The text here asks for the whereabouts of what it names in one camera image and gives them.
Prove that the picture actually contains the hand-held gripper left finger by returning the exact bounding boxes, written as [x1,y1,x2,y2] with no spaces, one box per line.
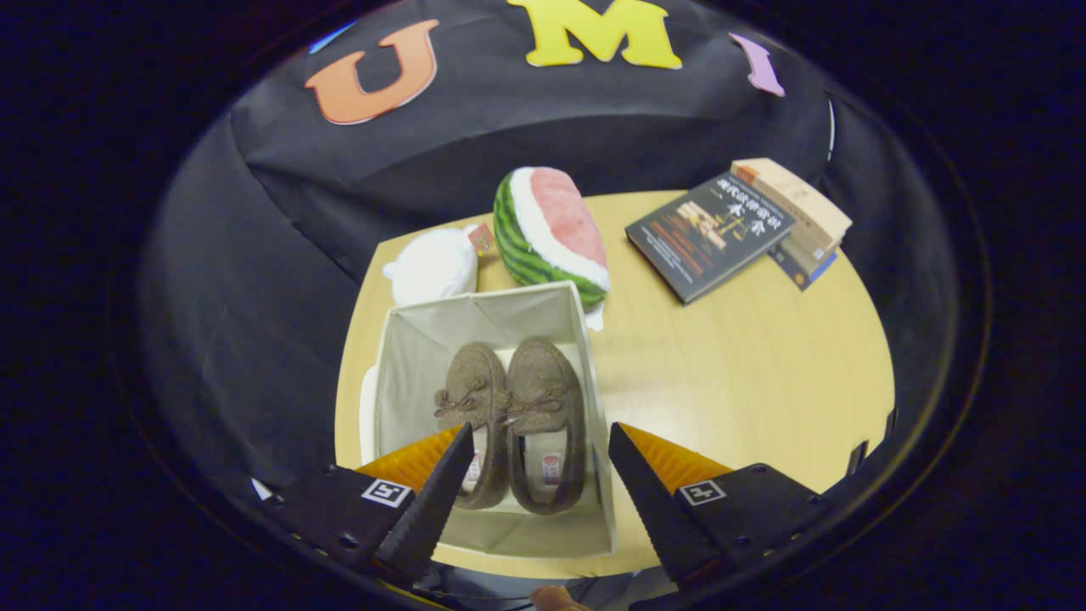
[261,422,475,584]

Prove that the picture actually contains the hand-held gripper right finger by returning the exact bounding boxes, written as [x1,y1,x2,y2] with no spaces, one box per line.
[607,422,838,593]

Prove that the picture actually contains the brown shoe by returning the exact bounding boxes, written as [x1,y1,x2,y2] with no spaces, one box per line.
[502,336,589,517]
[434,342,511,511]

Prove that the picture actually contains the cream fabric storage box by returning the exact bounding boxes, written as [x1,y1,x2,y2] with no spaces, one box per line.
[371,281,619,559]

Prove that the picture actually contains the white plush toy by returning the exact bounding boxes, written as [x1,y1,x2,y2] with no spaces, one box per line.
[381,223,496,307]

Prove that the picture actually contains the dark cover book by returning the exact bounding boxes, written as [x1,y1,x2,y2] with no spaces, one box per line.
[624,171,798,306]

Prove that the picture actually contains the blue cover book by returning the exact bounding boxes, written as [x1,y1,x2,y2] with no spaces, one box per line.
[767,241,842,293]

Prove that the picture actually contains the watermelon slice plush toy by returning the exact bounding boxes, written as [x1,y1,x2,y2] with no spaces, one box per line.
[493,166,613,333]

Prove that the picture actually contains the black backdrop cloth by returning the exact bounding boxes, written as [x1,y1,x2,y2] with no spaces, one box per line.
[136,0,960,510]

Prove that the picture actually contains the beige cover book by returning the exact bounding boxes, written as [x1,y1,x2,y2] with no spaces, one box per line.
[731,157,854,261]

